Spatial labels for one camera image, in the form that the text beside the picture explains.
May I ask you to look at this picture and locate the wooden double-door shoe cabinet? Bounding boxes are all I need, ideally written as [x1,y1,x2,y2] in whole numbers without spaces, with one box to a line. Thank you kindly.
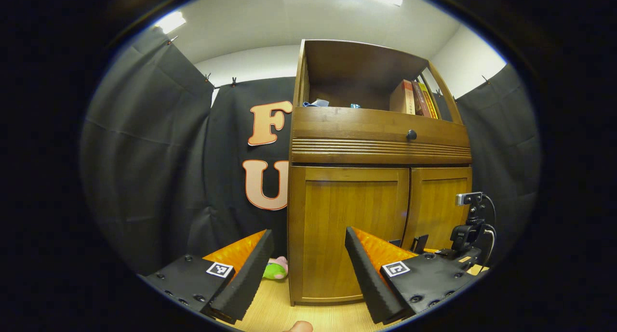
[288,39,473,306]

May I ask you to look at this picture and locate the wooden cabinet drawer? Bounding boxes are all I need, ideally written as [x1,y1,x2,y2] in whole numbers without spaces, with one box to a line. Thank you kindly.
[291,106,472,165]

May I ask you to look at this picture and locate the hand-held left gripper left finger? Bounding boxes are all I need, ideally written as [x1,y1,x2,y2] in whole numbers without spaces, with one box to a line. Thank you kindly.
[139,229,274,325]

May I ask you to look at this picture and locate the yellow book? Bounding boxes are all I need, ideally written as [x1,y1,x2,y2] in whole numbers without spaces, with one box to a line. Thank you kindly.
[418,83,440,120]

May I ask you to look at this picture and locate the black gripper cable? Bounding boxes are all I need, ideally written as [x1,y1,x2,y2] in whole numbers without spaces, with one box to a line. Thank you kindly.
[482,194,497,267]

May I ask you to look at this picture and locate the black backdrop cloth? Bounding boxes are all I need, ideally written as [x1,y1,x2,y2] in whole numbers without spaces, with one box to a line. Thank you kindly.
[80,26,540,277]

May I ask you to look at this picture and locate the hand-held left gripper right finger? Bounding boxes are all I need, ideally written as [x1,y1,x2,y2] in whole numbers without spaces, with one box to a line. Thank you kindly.
[345,226,488,325]

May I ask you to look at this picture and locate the dark brown book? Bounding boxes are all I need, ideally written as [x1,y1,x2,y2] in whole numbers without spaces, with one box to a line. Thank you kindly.
[412,81,428,117]

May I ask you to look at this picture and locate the wooden cabinet door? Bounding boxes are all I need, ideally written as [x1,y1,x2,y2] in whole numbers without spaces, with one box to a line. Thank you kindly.
[291,166,410,304]
[402,167,473,253]

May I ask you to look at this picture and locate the green pink plush toy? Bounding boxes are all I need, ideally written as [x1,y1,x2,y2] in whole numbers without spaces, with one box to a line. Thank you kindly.
[263,256,289,280]

